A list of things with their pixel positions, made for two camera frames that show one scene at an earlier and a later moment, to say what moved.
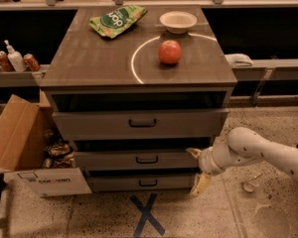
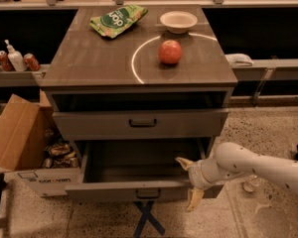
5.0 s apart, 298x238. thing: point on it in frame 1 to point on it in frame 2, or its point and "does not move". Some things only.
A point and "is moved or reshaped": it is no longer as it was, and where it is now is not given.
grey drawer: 136,159 is moved or reshaped
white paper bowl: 178,22 does not move
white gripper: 206,162 to 198,174
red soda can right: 31,62 does not move
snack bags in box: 59,155 does not move
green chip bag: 113,23 does not move
